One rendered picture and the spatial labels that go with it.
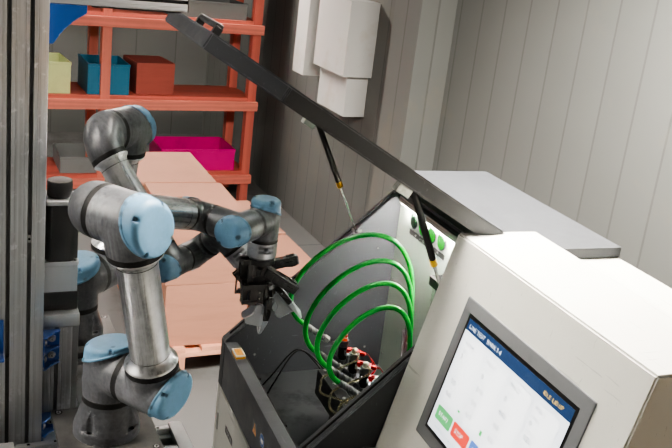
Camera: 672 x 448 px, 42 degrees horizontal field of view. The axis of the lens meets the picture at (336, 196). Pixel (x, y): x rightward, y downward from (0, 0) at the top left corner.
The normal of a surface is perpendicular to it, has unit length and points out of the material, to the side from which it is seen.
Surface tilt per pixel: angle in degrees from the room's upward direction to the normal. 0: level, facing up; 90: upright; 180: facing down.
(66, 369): 90
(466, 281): 76
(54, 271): 90
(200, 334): 90
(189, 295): 90
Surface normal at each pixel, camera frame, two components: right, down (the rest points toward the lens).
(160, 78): 0.50, 0.30
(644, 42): -0.91, 0.02
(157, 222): 0.84, 0.12
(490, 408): -0.87, -0.22
